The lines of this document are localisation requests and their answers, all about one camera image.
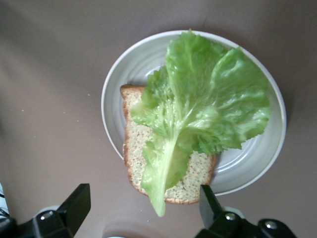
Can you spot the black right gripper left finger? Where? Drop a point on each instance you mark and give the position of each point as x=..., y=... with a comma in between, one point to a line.
x=62, y=220

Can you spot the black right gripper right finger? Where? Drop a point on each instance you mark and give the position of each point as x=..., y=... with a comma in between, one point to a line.
x=230, y=225

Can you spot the brown bread slice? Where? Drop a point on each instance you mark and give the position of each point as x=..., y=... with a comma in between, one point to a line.
x=135, y=148

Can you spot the beige plate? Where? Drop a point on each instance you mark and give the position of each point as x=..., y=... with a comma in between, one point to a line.
x=128, y=64

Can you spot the brown tablecloth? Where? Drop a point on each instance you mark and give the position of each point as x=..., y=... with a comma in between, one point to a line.
x=49, y=74

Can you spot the green lettuce leaf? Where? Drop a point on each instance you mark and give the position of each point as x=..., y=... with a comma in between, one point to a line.
x=203, y=99

